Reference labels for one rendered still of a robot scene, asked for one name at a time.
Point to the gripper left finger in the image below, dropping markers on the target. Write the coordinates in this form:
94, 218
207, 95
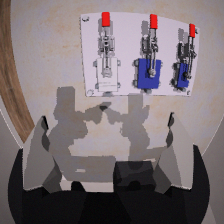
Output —
34, 175

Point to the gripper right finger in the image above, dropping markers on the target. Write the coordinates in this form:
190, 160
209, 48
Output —
181, 174

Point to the white fixture plate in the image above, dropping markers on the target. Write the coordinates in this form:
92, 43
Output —
128, 30

